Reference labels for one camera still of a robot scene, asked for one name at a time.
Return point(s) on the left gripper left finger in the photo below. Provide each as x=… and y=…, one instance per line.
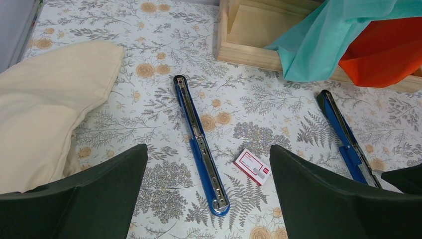
x=96, y=203

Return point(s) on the teal t-shirt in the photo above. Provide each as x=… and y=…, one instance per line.
x=311, y=50

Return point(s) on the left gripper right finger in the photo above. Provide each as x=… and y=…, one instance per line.
x=317, y=203

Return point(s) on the red white staples box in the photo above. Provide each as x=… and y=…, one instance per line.
x=253, y=167

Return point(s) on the floral table mat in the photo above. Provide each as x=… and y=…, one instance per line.
x=239, y=107

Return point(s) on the blue stapler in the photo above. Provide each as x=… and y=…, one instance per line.
x=351, y=152
x=212, y=185

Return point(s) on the orange t-shirt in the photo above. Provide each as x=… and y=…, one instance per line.
x=384, y=53

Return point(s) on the beige cloth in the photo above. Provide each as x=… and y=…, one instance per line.
x=42, y=100

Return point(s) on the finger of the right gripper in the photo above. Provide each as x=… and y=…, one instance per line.
x=408, y=180

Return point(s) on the wooden clothes rack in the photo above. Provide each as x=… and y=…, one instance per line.
x=247, y=26

